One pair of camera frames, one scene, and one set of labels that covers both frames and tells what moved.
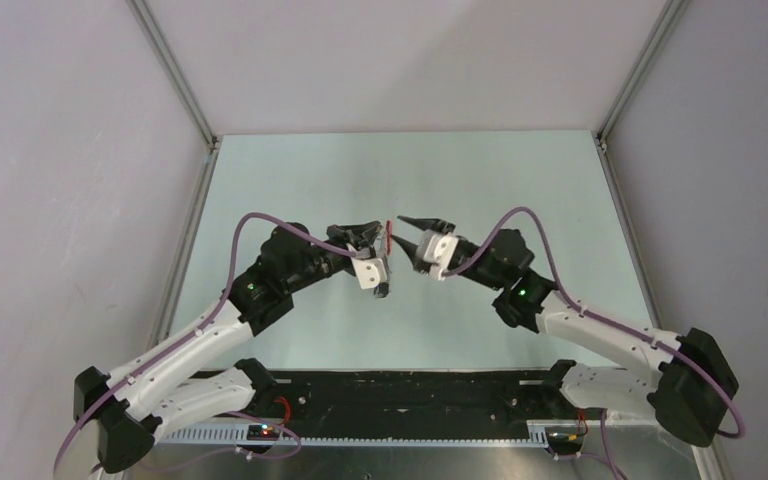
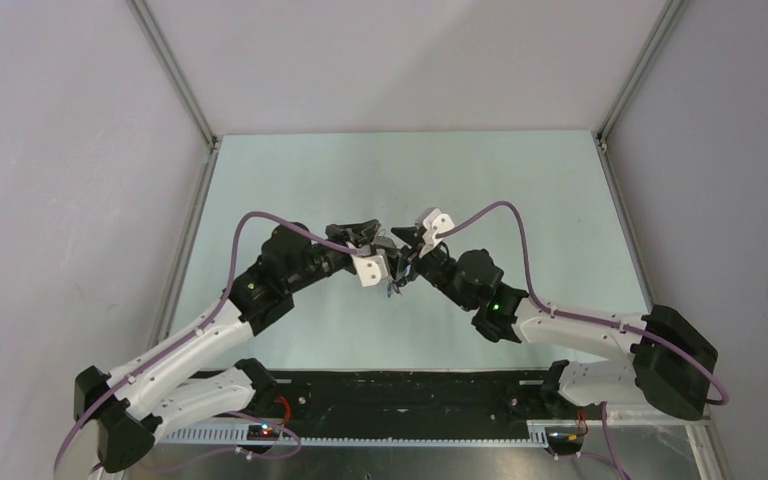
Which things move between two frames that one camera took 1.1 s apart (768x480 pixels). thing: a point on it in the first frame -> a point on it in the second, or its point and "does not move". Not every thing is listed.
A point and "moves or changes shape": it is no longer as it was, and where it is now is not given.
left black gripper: [361, 236] does not move
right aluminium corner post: [662, 32] does not move
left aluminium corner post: [168, 63] does not move
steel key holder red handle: [389, 237] moves or changes shape
